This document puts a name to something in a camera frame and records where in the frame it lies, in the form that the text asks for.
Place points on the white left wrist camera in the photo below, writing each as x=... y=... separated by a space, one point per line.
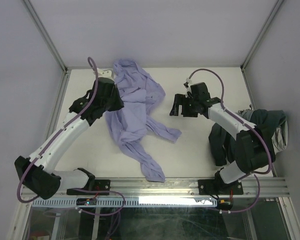
x=103 y=75

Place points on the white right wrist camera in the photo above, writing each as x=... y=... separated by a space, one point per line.
x=187 y=82

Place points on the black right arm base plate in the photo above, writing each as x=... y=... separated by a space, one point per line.
x=212 y=187

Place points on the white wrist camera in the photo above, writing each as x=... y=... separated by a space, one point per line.
x=187 y=82
x=103 y=75

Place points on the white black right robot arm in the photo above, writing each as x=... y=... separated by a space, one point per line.
x=253 y=144

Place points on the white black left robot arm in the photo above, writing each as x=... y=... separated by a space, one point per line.
x=37 y=171

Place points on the white slotted cable duct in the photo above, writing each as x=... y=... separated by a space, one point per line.
x=130 y=202

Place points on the aluminium left frame post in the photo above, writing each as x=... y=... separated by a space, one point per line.
x=29 y=7

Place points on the lilac purple jacket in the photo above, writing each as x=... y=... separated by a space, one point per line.
x=140 y=94

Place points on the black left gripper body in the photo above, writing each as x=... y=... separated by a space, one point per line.
x=115 y=102

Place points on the dark green grey jacket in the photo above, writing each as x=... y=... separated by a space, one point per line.
x=222 y=144

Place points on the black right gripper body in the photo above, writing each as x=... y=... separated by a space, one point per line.
x=188 y=107

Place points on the aluminium frame post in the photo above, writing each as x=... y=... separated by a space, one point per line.
x=29 y=7
x=262 y=33

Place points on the aluminium mounting rail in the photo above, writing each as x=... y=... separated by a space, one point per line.
x=266 y=186

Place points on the aluminium right frame post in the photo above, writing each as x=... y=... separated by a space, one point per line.
x=262 y=33

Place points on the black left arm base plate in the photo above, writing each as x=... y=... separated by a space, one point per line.
x=99 y=187

